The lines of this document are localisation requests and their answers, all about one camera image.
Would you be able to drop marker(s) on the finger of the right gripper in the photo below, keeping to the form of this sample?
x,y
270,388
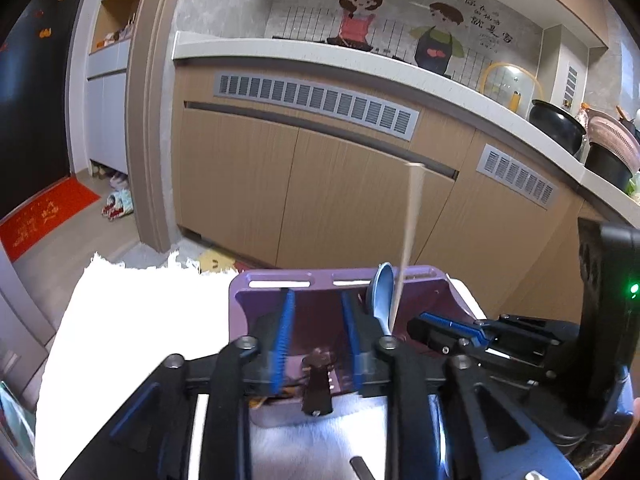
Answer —
x,y
442,335

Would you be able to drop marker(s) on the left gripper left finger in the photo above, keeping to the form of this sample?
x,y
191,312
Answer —
x,y
273,331

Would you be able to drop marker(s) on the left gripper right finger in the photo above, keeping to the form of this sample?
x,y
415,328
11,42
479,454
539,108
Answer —
x,y
362,332

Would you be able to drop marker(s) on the grey-blue plastic spoon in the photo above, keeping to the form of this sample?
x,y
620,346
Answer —
x,y
380,294

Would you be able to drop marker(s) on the wooden chopstick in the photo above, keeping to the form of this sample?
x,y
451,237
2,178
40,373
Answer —
x,y
414,197

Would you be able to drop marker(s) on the black-handled dark spoon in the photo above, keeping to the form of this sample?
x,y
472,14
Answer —
x,y
360,468

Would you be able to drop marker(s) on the purple plastic utensil bin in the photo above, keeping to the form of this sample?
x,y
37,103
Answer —
x,y
317,331

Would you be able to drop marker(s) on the white textured table cloth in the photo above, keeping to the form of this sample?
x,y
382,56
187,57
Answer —
x,y
121,323

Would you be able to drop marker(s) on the grey vent grille right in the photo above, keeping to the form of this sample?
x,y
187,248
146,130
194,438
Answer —
x,y
511,173

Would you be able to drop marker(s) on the grey vent grille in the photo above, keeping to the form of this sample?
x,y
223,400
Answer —
x,y
511,173
349,105

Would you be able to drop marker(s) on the slippers on floor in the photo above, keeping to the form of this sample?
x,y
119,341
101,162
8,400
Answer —
x,y
119,202

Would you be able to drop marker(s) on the pink-lidded black pot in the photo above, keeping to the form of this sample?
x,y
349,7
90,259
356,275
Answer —
x,y
613,152

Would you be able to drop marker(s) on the grey vent grille left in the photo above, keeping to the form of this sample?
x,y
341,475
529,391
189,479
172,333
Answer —
x,y
349,105

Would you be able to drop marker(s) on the black cooking pot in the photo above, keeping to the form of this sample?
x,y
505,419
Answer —
x,y
558,125

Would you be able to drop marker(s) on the round yellow-framed mirror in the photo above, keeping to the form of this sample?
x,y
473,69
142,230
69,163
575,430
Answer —
x,y
511,86

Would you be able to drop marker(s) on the red door mat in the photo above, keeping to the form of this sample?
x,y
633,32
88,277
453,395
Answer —
x,y
40,216

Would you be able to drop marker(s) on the black entrance door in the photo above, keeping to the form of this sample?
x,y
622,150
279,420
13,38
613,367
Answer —
x,y
34,153

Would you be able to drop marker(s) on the cartoon couple wall sticker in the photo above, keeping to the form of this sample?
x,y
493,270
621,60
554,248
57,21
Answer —
x,y
442,36

